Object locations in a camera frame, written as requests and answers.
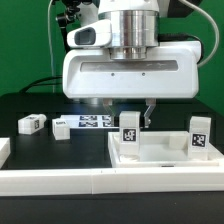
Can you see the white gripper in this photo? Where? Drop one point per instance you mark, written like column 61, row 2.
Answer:
column 102, row 64

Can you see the white square tabletop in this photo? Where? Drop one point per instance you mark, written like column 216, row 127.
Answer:
column 161, row 149

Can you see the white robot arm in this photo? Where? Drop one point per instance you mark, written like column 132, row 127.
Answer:
column 137, row 14

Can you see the white marker base plate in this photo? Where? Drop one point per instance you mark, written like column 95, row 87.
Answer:
column 88, row 121

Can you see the white front fence wall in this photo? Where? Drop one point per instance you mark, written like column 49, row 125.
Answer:
column 111, row 180

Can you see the white fence wall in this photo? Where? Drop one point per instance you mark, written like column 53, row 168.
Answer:
column 111, row 180
column 4, row 150

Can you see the white left fence wall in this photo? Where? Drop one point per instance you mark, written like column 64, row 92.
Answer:
column 4, row 150

